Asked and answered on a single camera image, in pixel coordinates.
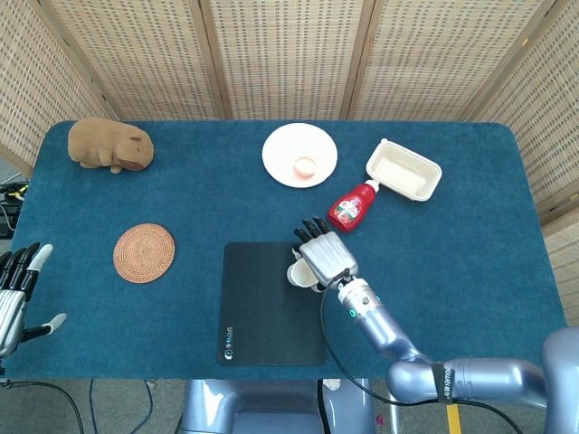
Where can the grey-blue robot torso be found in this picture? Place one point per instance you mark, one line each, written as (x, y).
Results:
(271, 407)

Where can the white paper cup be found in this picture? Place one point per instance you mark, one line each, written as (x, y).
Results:
(299, 273)

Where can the cream rectangular food container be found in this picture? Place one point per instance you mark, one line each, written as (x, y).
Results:
(403, 171)

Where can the black mouse pad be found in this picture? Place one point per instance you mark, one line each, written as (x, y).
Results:
(262, 312)

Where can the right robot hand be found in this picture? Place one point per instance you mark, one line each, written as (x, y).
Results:
(328, 257)

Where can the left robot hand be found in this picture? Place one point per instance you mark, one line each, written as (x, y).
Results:
(11, 307)

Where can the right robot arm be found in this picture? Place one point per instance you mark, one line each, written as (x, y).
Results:
(488, 375)

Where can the round woven rattan coaster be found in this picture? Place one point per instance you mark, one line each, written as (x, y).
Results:
(144, 253)

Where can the white round plate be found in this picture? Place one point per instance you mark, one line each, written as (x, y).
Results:
(289, 147)

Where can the brown capybara plush toy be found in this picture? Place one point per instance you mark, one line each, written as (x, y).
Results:
(108, 144)

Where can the blue table cloth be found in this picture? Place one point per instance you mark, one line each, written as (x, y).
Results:
(181, 203)

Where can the red ketchup bottle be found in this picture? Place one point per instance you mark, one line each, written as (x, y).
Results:
(353, 208)

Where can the woven bamboo folding screen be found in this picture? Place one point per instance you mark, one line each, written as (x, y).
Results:
(289, 59)

